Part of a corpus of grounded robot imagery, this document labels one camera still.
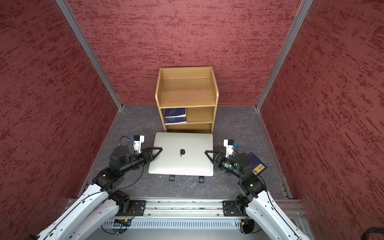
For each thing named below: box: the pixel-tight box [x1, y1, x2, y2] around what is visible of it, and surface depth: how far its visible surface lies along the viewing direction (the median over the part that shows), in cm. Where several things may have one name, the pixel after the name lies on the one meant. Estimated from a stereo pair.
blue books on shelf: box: [164, 107, 187, 125], surface depth 91 cm
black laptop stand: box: [169, 174, 205, 184], surface depth 85 cm
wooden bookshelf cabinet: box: [155, 66, 219, 134], surface depth 90 cm
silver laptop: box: [148, 132, 214, 177], surface depth 73 cm
